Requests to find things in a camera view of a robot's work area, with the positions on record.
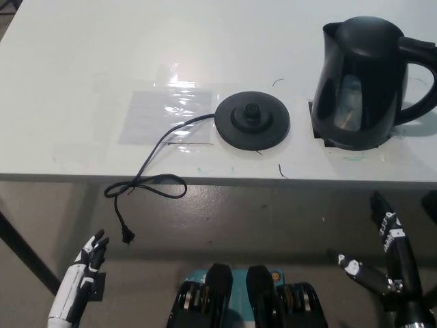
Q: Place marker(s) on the laminated paper sheet under tape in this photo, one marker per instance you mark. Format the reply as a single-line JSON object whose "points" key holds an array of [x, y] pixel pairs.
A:
{"points": [[143, 116]]}

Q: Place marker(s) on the black and teal robot body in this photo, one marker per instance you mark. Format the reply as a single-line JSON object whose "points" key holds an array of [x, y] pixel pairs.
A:
{"points": [[218, 294]]}

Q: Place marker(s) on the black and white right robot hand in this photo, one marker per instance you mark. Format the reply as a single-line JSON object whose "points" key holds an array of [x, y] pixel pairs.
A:
{"points": [[404, 273]]}

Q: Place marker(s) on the black electric kettle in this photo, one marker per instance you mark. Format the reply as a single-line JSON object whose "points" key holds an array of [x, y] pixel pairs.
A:
{"points": [[358, 68]]}

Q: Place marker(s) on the round black kettle base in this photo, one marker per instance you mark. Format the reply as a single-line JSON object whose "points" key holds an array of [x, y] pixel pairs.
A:
{"points": [[273, 133]]}

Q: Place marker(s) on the black tape patch on table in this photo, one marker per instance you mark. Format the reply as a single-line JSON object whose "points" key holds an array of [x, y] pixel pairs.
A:
{"points": [[315, 131]]}

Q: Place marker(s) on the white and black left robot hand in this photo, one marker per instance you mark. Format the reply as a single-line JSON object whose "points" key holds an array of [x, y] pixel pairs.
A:
{"points": [[76, 280]]}

